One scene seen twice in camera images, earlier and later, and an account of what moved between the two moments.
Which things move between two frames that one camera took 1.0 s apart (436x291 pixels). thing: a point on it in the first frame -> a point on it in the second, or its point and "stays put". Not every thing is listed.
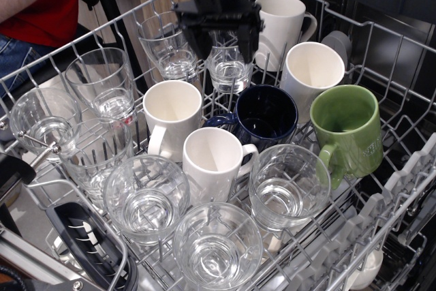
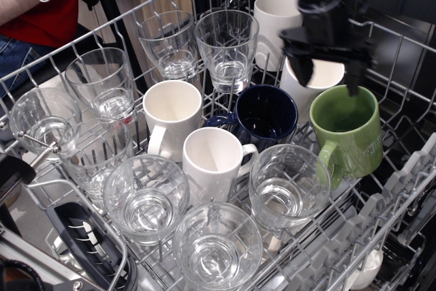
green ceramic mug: x=347 y=118 stays put
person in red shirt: x=39 y=14 stays put
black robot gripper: x=216 y=2 -> x=328 y=33
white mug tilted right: x=308 y=68 stays put
